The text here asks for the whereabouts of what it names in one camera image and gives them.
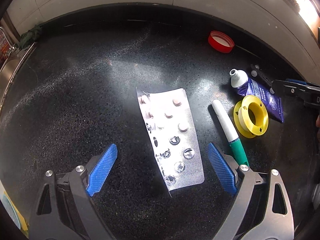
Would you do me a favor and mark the dark green cloth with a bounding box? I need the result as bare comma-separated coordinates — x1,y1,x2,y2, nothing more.
18,24,43,50

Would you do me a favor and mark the red jar lid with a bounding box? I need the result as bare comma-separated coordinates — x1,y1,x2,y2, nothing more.
208,31,235,54

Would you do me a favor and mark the green white marker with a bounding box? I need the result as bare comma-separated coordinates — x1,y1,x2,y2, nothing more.
212,99,249,167

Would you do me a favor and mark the yellow tape spool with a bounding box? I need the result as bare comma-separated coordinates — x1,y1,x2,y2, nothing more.
233,95,269,139

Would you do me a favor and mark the blue cream tube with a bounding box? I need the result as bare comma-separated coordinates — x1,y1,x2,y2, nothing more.
229,69,284,123

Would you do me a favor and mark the red dish soap bottle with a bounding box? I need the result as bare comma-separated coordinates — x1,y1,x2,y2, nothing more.
0,27,10,60

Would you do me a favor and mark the stainless steel sink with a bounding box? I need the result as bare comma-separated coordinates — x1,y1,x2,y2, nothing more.
0,42,37,109

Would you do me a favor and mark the silver pill blister pack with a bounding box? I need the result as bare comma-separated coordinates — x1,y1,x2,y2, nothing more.
136,88,204,192

